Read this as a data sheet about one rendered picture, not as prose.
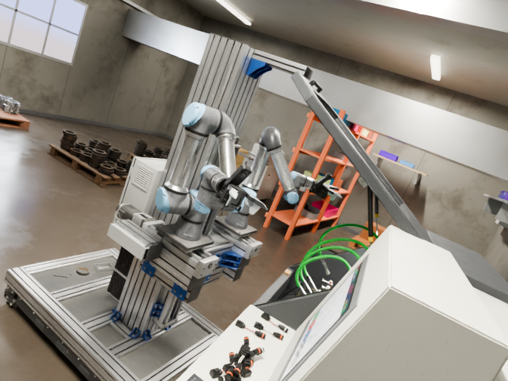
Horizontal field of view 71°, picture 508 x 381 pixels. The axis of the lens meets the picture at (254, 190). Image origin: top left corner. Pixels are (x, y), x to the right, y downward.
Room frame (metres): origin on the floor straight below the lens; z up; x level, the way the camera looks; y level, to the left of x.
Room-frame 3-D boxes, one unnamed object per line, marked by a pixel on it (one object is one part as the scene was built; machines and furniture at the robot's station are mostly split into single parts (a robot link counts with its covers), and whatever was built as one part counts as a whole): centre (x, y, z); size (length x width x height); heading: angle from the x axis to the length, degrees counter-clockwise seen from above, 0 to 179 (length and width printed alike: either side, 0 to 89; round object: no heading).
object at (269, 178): (7.27, 0.01, 0.55); 2.29 x 0.57 x 1.11; 155
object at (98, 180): (5.16, 2.33, 0.22); 1.23 x 0.85 x 0.44; 65
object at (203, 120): (1.63, 0.34, 1.41); 0.15 x 0.12 x 0.55; 129
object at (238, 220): (2.17, 0.03, 1.09); 0.15 x 0.15 x 0.10
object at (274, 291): (1.74, -0.30, 0.87); 0.62 x 0.04 x 0.16; 162
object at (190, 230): (1.72, 0.24, 1.09); 0.15 x 0.15 x 0.10
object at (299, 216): (6.62, -1.11, 1.12); 2.52 x 0.66 x 2.25; 155
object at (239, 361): (1.01, -0.16, 1.01); 0.23 x 0.11 x 0.06; 162
